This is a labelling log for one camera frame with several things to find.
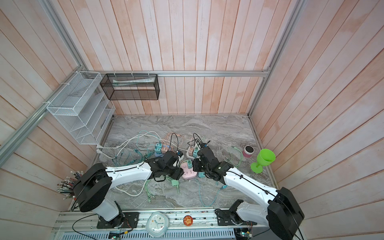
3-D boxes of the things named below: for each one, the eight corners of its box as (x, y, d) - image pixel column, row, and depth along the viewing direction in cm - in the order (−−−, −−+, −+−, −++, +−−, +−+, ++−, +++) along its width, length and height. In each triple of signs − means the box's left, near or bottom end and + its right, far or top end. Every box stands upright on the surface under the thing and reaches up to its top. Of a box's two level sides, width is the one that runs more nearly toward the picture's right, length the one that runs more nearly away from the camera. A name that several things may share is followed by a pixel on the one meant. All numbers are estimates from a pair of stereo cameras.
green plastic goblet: (251, 173, 91) (261, 161, 78) (247, 162, 96) (257, 148, 83) (265, 173, 91) (277, 161, 78) (261, 162, 96) (272, 148, 83)
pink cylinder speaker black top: (243, 157, 98) (246, 153, 94) (241, 150, 102) (243, 145, 97) (252, 157, 98) (255, 153, 94) (249, 150, 102) (252, 145, 97)
